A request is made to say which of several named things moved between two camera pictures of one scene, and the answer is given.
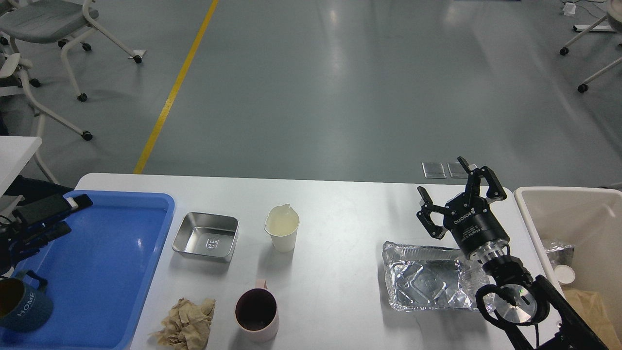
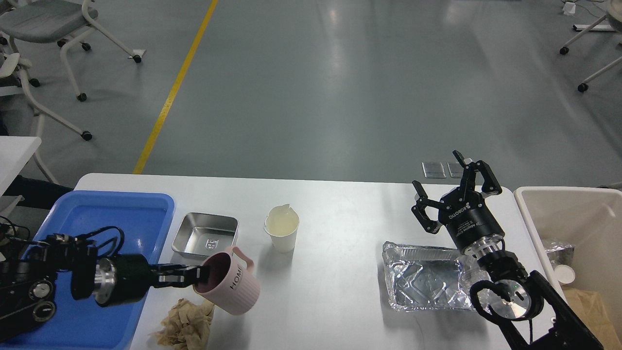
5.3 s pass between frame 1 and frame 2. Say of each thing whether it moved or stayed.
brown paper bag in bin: stayed
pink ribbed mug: moved
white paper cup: stayed
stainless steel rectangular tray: stayed
